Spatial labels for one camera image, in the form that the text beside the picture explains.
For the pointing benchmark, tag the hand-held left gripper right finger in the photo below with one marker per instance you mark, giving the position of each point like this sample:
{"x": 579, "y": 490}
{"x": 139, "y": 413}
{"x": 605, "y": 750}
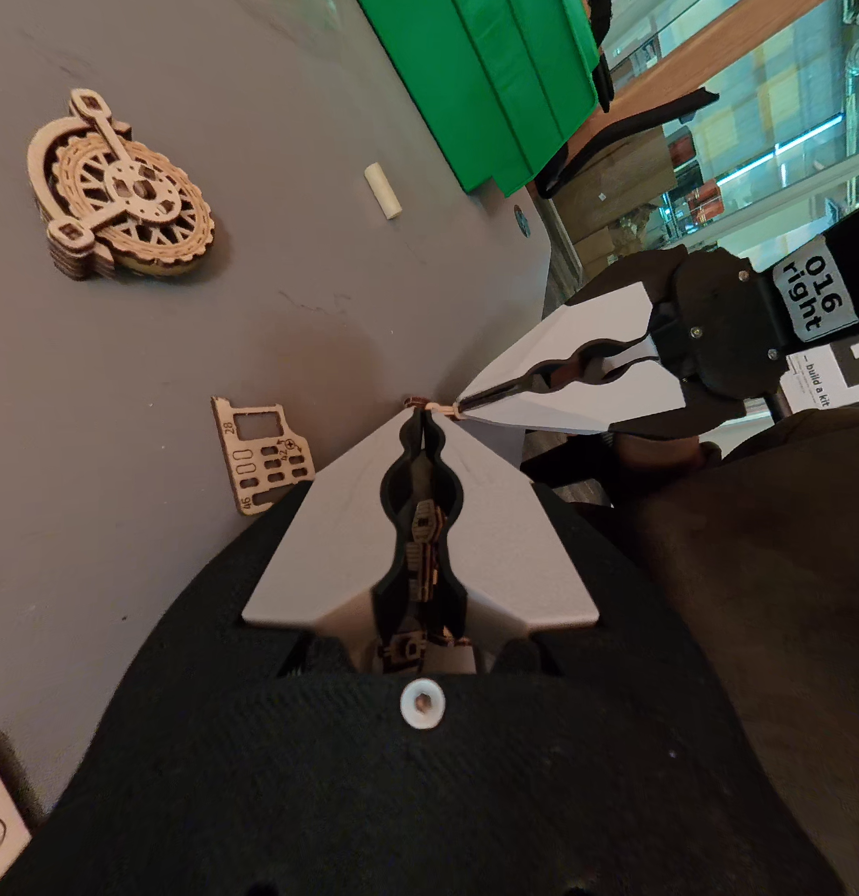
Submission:
{"x": 520, "y": 553}

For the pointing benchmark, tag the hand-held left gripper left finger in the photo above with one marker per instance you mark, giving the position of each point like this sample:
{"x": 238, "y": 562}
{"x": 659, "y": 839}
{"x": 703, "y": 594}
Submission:
{"x": 317, "y": 546}

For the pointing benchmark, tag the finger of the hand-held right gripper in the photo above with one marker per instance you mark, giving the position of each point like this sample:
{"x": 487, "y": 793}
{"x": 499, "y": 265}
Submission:
{"x": 611, "y": 402}
{"x": 583, "y": 322}

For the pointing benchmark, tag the small wooden rod piece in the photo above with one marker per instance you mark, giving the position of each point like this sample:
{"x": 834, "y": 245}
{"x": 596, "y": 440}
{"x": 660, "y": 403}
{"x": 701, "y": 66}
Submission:
{"x": 444, "y": 409}

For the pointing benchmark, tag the grey desk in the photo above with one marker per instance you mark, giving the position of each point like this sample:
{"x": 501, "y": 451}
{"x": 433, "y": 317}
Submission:
{"x": 261, "y": 336}

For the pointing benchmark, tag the punched wooden parts sheet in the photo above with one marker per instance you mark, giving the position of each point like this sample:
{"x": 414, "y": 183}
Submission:
{"x": 265, "y": 455}

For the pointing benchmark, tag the round dark sticker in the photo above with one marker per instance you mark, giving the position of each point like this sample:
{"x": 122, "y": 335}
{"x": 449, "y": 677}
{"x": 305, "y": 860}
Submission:
{"x": 521, "y": 220}

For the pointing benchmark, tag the cardboard boxes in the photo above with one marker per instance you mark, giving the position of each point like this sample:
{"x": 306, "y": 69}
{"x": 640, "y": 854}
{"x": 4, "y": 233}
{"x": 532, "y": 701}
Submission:
{"x": 611, "y": 182}

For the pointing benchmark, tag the white wax stick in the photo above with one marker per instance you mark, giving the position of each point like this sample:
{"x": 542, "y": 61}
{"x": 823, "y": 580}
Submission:
{"x": 383, "y": 190}

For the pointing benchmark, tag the person's dark trouser leg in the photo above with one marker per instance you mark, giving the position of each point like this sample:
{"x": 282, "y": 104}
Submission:
{"x": 772, "y": 595}

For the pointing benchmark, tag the green plastic crate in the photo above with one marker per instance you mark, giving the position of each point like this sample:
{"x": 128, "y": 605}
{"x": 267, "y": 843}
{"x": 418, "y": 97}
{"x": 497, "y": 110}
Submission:
{"x": 485, "y": 84}

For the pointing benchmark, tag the brown wooden board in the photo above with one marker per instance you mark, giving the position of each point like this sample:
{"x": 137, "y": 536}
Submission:
{"x": 667, "y": 70}

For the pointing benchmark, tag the wooden gear wheel model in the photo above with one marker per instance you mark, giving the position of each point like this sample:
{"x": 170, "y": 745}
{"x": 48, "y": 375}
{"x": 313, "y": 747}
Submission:
{"x": 121, "y": 189}

